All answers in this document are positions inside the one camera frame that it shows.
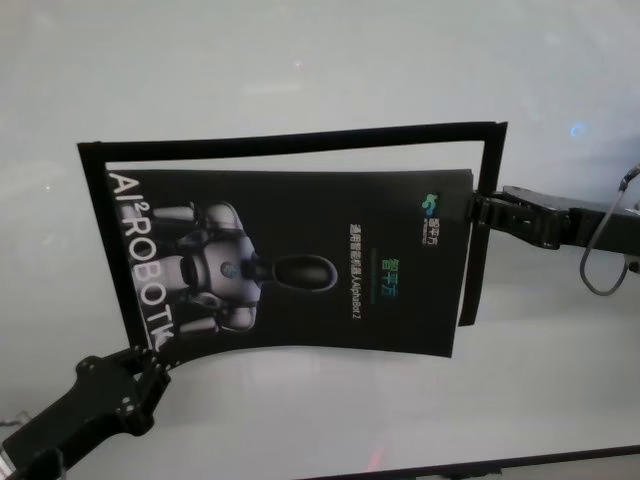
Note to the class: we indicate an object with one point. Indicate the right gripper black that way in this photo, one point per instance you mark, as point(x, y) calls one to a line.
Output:
point(600, 227)

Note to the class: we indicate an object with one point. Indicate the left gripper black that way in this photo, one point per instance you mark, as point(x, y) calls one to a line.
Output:
point(70, 425)

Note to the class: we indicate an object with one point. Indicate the black robot poster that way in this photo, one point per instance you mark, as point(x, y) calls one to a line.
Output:
point(310, 225)

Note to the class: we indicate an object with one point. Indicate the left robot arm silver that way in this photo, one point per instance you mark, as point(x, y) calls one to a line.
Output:
point(3, 467)

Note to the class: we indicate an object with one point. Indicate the black tape frame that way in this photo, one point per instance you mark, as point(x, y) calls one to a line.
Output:
point(95, 200)

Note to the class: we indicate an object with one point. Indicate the black table edge frame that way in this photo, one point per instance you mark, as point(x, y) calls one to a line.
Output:
point(450, 460)

